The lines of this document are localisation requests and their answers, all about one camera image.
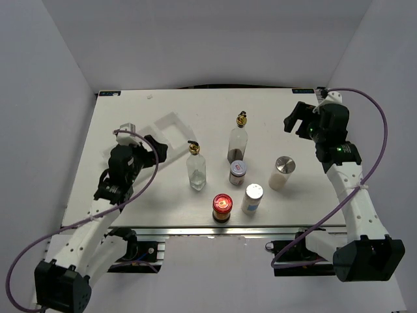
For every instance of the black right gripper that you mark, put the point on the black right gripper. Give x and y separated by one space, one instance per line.
301 111

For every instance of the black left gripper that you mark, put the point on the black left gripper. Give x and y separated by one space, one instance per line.
150 156

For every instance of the clear glass oil bottle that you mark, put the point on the clear glass oil bottle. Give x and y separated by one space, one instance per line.
196 167

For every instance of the glass bottle with dark sauce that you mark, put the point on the glass bottle with dark sauce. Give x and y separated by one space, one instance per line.
238 139

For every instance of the steel lid white powder jar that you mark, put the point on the steel lid white powder jar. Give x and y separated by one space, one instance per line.
283 168

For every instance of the small jar white lid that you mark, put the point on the small jar white lid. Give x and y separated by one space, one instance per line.
237 172

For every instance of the red lid sauce jar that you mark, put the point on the red lid sauce jar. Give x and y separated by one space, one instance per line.
222 205

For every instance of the white shaker silver top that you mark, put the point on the white shaker silver top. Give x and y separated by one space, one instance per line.
252 198

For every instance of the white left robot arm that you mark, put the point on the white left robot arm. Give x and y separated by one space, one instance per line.
65 282

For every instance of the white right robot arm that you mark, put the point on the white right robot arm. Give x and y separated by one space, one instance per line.
369 254

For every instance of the right blue table sticker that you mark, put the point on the right blue table sticker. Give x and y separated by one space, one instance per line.
303 91

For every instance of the blue table sticker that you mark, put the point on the blue table sticker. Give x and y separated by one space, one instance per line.
109 93
303 91

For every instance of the left blue table sticker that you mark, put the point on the left blue table sticker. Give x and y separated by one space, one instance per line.
109 93

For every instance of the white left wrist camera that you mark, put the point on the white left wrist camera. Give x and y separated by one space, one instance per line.
125 135

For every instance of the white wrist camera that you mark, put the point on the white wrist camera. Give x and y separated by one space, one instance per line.
332 97
125 135

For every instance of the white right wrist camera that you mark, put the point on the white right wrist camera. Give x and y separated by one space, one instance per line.
332 97

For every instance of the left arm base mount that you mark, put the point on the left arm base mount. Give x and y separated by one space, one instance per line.
142 255

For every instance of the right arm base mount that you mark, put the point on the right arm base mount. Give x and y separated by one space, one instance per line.
296 254

